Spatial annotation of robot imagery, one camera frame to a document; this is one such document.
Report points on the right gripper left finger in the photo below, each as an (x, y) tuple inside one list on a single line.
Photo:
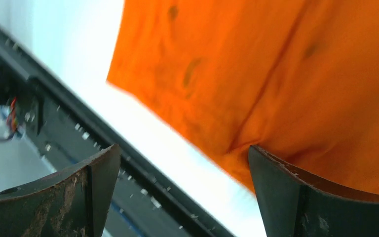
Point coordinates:
[(72, 202)]

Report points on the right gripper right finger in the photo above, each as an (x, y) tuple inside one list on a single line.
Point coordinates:
[(296, 203)]

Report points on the orange t shirt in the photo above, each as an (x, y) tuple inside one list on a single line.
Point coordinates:
[(299, 78)]

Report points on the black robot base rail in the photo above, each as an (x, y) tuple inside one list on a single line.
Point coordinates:
[(45, 128)]

